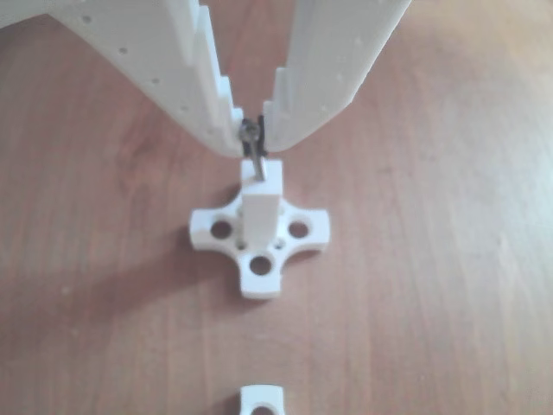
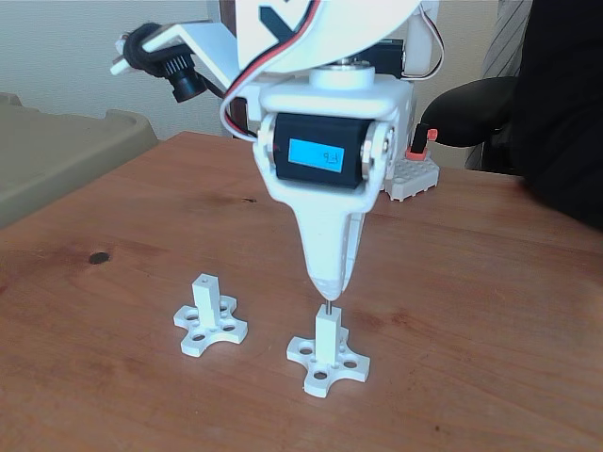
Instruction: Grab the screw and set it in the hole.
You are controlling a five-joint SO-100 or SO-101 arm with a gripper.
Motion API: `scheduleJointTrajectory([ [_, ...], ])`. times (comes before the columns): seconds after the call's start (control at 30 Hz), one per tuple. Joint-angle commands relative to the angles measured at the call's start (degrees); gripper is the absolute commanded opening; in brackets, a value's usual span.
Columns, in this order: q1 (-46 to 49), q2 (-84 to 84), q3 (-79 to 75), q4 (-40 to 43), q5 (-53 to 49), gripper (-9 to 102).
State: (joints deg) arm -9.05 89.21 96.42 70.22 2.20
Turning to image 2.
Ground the black and orange clamp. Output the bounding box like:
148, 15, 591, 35
406, 122, 439, 163

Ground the black office chair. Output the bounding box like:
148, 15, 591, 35
420, 76, 519, 173

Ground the grey striped fabric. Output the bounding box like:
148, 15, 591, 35
464, 0, 538, 170

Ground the person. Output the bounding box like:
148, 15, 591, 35
511, 0, 603, 227

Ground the beige plastic bin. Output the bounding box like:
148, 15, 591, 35
0, 92, 160, 231

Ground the white perforated base plate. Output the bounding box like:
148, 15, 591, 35
383, 154, 442, 203

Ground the white printed post holder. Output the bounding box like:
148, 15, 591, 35
172, 273, 249, 358
285, 310, 372, 398

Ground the white red servo wire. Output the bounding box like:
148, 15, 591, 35
220, 0, 327, 141
407, 0, 447, 82

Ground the black camera cable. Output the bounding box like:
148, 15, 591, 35
197, 76, 226, 101

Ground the black camera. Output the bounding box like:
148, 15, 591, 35
117, 23, 204, 104

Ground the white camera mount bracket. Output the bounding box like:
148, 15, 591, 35
110, 21, 239, 86

